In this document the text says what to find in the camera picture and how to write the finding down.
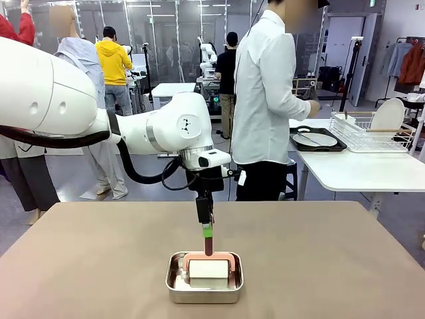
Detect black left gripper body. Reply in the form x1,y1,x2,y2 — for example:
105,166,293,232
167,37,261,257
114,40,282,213
187,165,226,200

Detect pink lint roller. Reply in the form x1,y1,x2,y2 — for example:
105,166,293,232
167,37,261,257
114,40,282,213
182,236,236,289

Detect brown serving tray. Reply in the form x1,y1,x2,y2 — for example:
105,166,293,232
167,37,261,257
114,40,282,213
289,126,348,154

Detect white sleeved right forearm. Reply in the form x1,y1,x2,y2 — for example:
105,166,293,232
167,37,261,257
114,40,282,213
284,94,311,121

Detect person right hand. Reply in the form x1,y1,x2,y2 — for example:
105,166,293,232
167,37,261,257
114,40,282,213
306,99,321,118

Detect stainless steel tray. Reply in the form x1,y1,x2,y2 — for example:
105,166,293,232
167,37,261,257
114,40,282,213
165,251,245,304

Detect black step stool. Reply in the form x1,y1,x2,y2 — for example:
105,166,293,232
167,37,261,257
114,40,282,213
284,158,299,201

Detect white background desk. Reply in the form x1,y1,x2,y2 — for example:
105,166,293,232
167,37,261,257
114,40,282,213
151,82,197,111

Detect person in white shirt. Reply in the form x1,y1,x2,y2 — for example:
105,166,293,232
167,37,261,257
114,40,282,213
230,0,321,202

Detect standing person in black shirt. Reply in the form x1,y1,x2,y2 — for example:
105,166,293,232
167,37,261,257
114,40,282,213
214,31,238,140

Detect person in yellow hoodie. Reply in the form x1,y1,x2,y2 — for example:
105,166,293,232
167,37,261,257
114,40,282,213
95,26,134,117

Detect white side table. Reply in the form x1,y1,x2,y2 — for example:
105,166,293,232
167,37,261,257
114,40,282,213
288,118,425,221

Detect black bags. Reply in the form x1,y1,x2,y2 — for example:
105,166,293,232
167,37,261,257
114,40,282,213
317,65,343,92

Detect mannequin in striped shirt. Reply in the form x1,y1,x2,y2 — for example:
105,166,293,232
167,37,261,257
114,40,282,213
54,5,129,201

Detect black clothes rack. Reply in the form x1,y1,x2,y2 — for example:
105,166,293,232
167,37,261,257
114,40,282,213
375,36,425,109

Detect light blue hanging shirt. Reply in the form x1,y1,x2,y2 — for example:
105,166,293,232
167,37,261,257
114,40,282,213
386,41,412,79

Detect mannequin in red coat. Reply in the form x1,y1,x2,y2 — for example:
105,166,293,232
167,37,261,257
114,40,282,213
0,0,61,227

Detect orange hanging jacket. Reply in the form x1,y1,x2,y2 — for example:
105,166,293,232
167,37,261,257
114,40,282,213
397,41,425,86

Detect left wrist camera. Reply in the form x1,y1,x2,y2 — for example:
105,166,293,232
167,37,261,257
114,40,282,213
221,167,248,188

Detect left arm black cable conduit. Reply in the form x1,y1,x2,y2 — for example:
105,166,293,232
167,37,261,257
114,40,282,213
0,124,187,191

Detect white wire dish rack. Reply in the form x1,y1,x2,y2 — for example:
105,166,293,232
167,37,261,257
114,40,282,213
329,111,416,154

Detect thin black hanging cable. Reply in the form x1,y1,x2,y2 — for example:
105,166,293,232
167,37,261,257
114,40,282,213
248,0,268,35

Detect black tripod with camera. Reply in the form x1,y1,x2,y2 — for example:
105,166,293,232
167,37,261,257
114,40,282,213
338,35,367,112

